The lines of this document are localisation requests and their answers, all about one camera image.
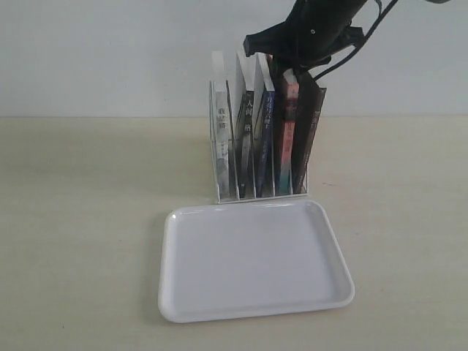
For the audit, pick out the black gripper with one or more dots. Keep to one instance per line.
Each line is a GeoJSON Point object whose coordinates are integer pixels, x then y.
{"type": "Point", "coordinates": [308, 37]}

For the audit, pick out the blue moon cover book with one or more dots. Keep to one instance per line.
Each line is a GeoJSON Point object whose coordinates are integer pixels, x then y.
{"type": "Point", "coordinates": [264, 96]}

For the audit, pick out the red teal spine book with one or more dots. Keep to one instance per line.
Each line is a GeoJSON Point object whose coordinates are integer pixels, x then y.
{"type": "Point", "coordinates": [287, 91]}

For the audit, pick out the dark brown spine book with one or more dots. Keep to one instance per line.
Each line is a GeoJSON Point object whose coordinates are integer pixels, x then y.
{"type": "Point", "coordinates": [310, 102]}

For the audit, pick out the black grey spine book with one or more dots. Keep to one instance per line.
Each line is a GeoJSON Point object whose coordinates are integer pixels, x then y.
{"type": "Point", "coordinates": [244, 103]}

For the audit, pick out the white grey spine book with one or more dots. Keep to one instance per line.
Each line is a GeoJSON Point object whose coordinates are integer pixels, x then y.
{"type": "Point", "coordinates": [221, 129]}

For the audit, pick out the clear acrylic book rack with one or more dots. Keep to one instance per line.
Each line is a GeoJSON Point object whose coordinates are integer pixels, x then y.
{"type": "Point", "coordinates": [269, 189]}

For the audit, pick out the white plastic tray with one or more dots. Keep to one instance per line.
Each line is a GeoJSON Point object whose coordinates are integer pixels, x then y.
{"type": "Point", "coordinates": [255, 259]}

